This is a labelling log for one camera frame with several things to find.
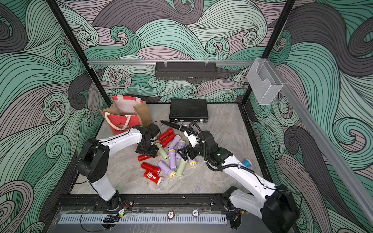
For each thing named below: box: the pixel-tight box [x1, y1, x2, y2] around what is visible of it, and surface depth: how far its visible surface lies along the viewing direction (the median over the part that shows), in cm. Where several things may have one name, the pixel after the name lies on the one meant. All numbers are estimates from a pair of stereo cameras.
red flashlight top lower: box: [160, 133, 176, 148], surface depth 97 cm
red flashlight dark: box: [140, 162, 162, 176], surface depth 85 cm
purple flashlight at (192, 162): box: [188, 158, 198, 167], surface depth 87 cm
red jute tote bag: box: [100, 95, 153, 135], surface depth 92 cm
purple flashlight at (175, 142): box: [166, 133, 182, 150], surface depth 96 cm
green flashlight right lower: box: [176, 158, 189, 178], surface depth 85 cm
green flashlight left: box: [155, 142, 170, 160], surface depth 90 cm
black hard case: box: [169, 99, 209, 123], surface depth 109 cm
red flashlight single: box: [137, 154, 152, 162], surface depth 89 cm
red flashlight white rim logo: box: [143, 170, 165, 186], surface depth 81 cm
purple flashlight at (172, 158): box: [168, 149, 177, 170], surface depth 89 cm
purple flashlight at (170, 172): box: [157, 160, 177, 179], surface depth 85 cm
